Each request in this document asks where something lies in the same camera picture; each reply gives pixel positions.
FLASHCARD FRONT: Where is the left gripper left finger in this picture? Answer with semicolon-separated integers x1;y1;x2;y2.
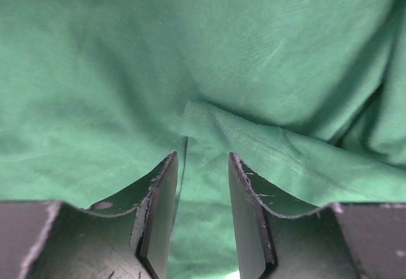
1;152;178;279

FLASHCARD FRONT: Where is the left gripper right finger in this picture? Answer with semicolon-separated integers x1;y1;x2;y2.
228;153;405;279

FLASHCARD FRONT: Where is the green t shirt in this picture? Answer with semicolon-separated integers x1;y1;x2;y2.
1;0;405;278

